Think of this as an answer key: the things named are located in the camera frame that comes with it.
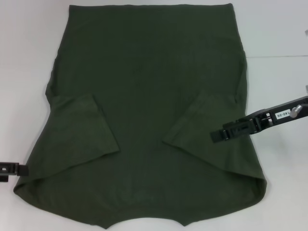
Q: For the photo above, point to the dark green shirt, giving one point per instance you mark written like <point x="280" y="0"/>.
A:
<point x="144" y="84"/>

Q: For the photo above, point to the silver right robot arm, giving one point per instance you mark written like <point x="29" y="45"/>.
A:
<point x="306" y="91"/>

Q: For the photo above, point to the silver right elbow connector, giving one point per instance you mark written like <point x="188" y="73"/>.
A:
<point x="296" y="111"/>

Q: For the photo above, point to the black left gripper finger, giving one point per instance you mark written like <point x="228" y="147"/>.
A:
<point x="14" y="169"/>

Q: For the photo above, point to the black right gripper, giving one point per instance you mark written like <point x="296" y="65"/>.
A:
<point x="279" y="115"/>

